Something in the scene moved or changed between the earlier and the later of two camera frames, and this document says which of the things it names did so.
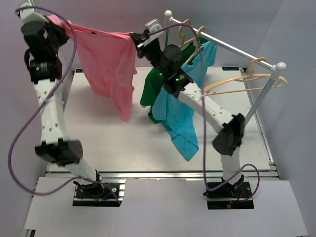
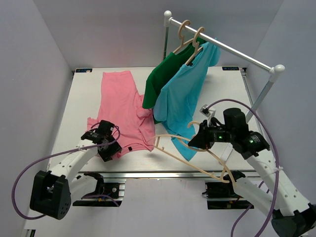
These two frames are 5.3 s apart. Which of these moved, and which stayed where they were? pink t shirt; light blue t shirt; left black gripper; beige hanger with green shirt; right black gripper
Moved: right black gripper; left black gripper; pink t shirt
Stayed: light blue t shirt; beige hanger with green shirt
